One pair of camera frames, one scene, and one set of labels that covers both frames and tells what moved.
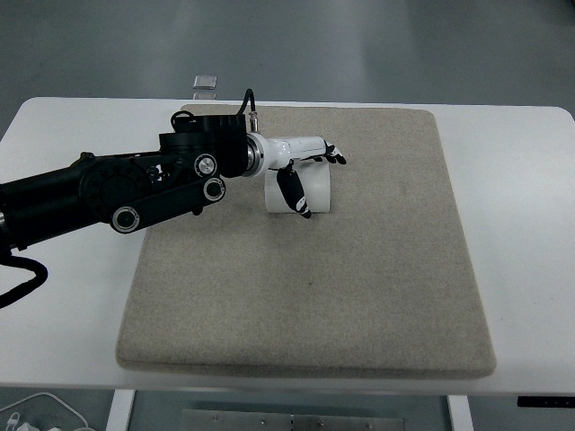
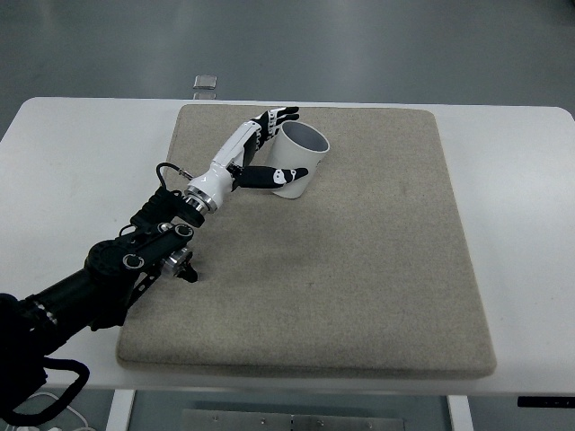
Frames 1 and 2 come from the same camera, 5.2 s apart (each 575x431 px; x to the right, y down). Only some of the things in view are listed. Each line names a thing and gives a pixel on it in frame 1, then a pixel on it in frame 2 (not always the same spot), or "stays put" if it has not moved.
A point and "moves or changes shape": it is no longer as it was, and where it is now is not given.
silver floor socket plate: [204, 87] stays put
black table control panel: [545, 401] stays put
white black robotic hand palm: [263, 153] to [215, 183]
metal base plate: [221, 420] stays put
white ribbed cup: [314, 180] moves or changes shape
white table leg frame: [119, 416] stays put
